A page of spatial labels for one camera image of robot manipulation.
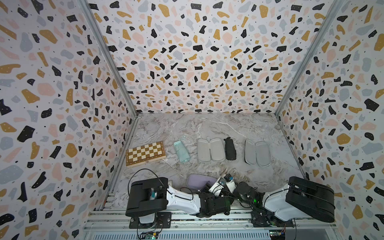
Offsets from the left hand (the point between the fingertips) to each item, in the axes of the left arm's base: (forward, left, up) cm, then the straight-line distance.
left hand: (216, 188), depth 82 cm
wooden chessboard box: (+22, +44, +1) cm, 49 cm away
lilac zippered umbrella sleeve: (+4, +11, +1) cm, 12 cm away
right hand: (0, -2, -2) cm, 3 cm away
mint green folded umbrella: (+22, +20, +1) cm, 29 cm away
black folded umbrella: (+22, -11, -1) cm, 25 cm away
